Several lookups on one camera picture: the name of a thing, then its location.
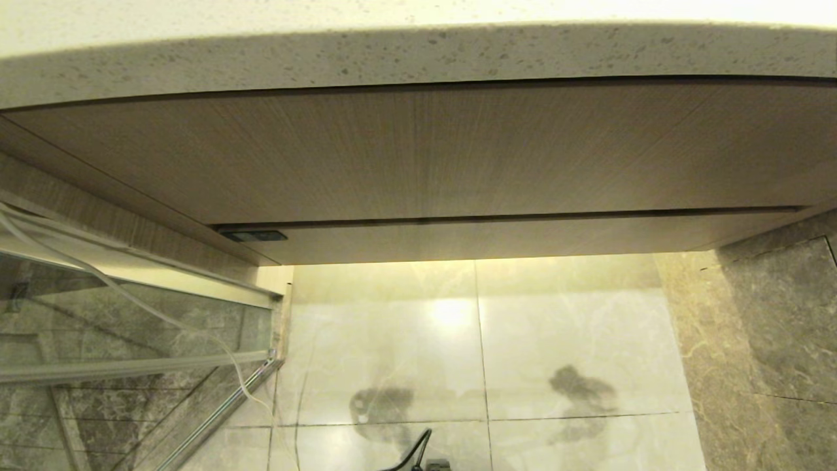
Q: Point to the wooden vanity drawer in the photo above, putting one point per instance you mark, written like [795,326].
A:
[490,239]

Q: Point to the fixed wooden cabinet front panel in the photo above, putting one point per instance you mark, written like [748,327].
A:
[418,150]

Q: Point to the dark green label plate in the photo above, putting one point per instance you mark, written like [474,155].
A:
[254,235]

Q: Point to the speckled stone countertop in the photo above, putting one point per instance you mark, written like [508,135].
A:
[418,52]

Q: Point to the glass shower partition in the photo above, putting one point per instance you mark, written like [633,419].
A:
[131,314]

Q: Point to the wooden cabinet side panel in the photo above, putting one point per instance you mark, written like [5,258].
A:
[65,188]

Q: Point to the chrome floor rail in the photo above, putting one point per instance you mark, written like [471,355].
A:
[222,412]

